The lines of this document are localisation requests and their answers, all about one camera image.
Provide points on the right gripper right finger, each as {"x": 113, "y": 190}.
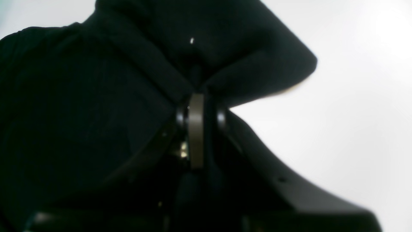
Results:
{"x": 273, "y": 197}

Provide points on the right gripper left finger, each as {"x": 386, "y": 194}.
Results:
{"x": 140, "y": 195}

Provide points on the plain black T-shirt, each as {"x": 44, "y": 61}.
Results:
{"x": 77, "y": 101}

